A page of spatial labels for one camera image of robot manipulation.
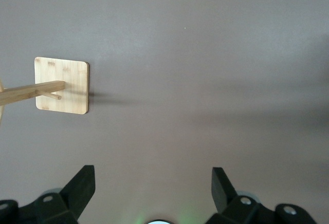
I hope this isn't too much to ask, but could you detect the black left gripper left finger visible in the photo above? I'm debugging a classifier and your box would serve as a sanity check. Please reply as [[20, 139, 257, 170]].
[[0, 165, 97, 224]]

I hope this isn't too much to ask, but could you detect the wooden mug tree rack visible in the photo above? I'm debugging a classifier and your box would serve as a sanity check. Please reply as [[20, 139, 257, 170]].
[[0, 56, 90, 130]]

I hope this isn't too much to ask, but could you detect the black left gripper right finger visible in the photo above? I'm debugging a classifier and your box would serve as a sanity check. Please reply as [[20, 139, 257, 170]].
[[206, 166, 316, 224]]

